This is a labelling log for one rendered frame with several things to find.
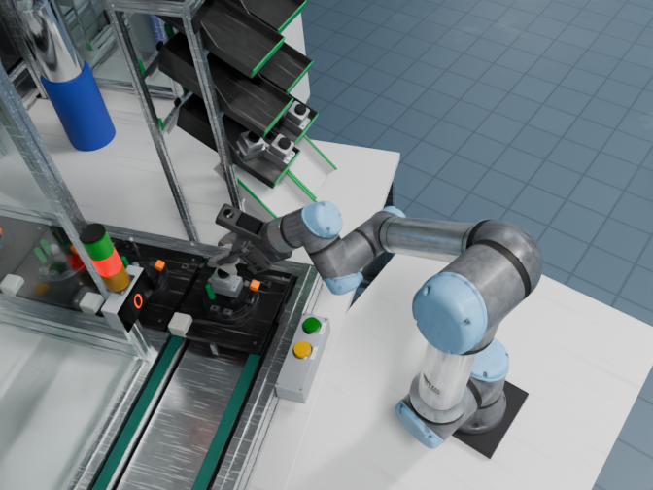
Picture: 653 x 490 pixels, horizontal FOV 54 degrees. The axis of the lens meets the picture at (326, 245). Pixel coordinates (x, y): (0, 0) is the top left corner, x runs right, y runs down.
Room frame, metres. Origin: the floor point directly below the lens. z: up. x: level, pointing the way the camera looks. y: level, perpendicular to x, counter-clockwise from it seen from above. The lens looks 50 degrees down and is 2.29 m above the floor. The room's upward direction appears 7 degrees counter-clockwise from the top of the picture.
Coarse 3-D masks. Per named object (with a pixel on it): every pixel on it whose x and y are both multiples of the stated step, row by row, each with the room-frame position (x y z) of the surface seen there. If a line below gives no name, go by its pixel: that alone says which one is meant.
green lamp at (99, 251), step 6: (102, 240) 0.82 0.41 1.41; (108, 240) 0.83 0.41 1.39; (84, 246) 0.82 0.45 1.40; (90, 246) 0.81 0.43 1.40; (96, 246) 0.81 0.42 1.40; (102, 246) 0.82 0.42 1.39; (108, 246) 0.83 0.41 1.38; (90, 252) 0.81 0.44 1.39; (96, 252) 0.81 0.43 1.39; (102, 252) 0.81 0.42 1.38; (108, 252) 0.82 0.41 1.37; (90, 258) 0.82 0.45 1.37; (96, 258) 0.81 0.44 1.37; (102, 258) 0.81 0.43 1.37
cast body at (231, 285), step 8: (216, 272) 0.97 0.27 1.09; (224, 272) 0.96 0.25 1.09; (208, 280) 0.98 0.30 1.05; (216, 280) 0.95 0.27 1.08; (224, 280) 0.95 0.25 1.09; (232, 280) 0.96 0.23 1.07; (240, 280) 0.97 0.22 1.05; (216, 288) 0.95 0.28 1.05; (224, 288) 0.95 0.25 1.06; (232, 288) 0.94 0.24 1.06; (240, 288) 0.96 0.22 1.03; (232, 296) 0.94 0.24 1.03
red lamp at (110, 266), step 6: (114, 252) 0.83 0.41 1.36; (108, 258) 0.82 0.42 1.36; (114, 258) 0.82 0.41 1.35; (96, 264) 0.81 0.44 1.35; (102, 264) 0.81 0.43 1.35; (108, 264) 0.81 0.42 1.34; (114, 264) 0.82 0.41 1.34; (120, 264) 0.83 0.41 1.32; (102, 270) 0.81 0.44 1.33; (108, 270) 0.81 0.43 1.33; (114, 270) 0.82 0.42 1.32; (108, 276) 0.81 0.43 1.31
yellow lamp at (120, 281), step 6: (120, 270) 0.83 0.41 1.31; (102, 276) 0.82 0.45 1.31; (114, 276) 0.81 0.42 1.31; (120, 276) 0.82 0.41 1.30; (126, 276) 0.83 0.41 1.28; (108, 282) 0.81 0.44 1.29; (114, 282) 0.81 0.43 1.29; (120, 282) 0.82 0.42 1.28; (126, 282) 0.82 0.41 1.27; (108, 288) 0.82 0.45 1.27; (114, 288) 0.81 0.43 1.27; (120, 288) 0.81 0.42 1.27
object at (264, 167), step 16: (192, 96) 1.29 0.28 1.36; (192, 112) 1.31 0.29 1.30; (192, 128) 1.24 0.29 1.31; (208, 128) 1.21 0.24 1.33; (224, 128) 1.28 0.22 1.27; (240, 128) 1.29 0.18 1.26; (208, 144) 1.22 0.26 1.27; (240, 160) 1.17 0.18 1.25; (256, 160) 1.20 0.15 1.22; (256, 176) 1.15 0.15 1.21; (272, 176) 1.16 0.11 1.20
